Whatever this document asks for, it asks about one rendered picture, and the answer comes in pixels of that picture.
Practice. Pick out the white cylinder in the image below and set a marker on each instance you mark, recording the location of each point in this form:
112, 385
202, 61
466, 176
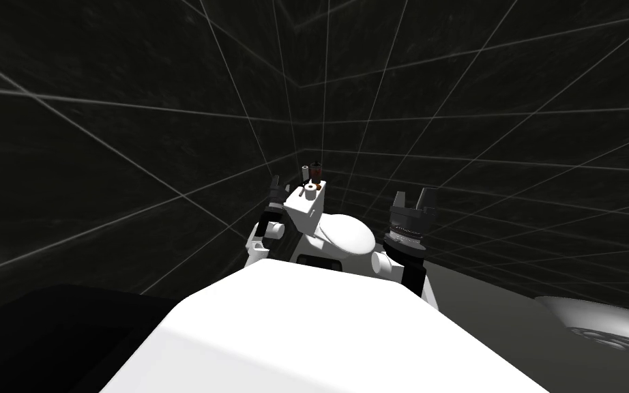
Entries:
304, 172

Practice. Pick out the dark red bottle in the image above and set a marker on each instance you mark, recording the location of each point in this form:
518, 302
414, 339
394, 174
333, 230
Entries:
316, 172

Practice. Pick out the white paper roll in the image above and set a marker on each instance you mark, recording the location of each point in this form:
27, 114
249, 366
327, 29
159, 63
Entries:
310, 187

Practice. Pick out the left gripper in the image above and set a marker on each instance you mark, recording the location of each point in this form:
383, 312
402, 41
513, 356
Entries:
276, 197

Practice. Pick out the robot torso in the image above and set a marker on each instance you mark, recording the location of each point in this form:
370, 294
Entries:
314, 333

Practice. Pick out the white toilet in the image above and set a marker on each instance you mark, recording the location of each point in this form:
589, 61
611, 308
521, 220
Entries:
342, 234

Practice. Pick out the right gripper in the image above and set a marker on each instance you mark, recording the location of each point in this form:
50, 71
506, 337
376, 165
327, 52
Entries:
410, 218

